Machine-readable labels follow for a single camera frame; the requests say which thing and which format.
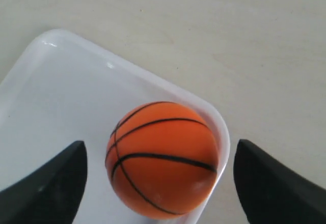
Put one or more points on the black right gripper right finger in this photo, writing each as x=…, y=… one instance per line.
x=270, y=192

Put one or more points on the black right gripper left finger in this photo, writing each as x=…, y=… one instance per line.
x=50, y=194

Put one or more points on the small orange basketball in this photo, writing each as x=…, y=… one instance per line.
x=162, y=159

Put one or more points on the white plastic tray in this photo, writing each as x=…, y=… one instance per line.
x=65, y=88

